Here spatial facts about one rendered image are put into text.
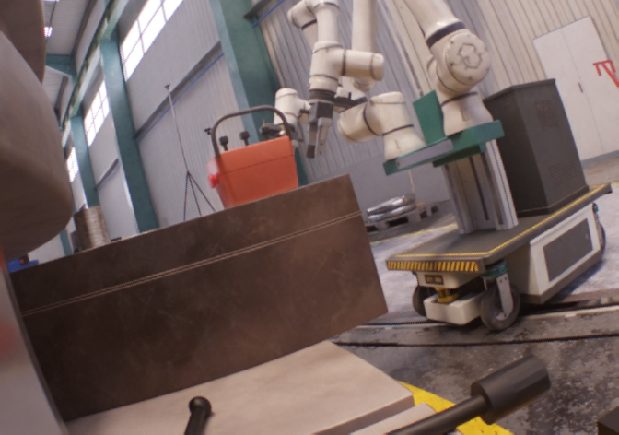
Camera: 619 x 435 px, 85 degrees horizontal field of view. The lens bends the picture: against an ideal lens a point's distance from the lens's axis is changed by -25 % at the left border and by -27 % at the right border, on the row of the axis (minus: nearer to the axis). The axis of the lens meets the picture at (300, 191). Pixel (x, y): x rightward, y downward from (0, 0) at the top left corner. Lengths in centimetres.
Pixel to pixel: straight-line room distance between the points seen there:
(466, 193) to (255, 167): 109
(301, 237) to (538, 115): 113
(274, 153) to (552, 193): 113
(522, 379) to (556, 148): 138
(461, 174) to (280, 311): 112
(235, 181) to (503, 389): 75
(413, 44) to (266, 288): 131
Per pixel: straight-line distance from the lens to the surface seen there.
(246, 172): 103
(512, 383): 57
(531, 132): 173
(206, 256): 99
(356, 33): 149
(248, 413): 80
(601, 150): 636
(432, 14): 138
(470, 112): 146
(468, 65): 131
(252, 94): 1034
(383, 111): 187
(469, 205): 190
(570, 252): 173
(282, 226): 103
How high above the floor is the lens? 64
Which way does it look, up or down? 2 degrees up
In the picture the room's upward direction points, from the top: 17 degrees counter-clockwise
